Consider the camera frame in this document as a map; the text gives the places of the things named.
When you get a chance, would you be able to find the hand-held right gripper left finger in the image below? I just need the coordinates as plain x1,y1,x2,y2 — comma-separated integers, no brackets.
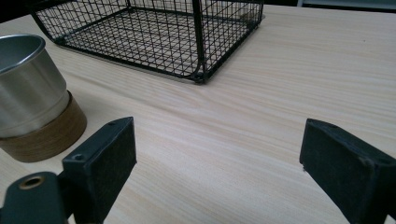
57,116,137,224

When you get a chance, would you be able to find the black wire mesh basket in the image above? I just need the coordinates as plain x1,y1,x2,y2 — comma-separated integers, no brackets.
30,0,265,84

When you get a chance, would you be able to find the steel cup with wooden base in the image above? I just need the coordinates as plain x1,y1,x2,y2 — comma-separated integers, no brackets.
0,34,88,163

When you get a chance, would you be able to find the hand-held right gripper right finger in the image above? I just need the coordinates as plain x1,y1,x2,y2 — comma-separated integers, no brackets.
299,118,396,224

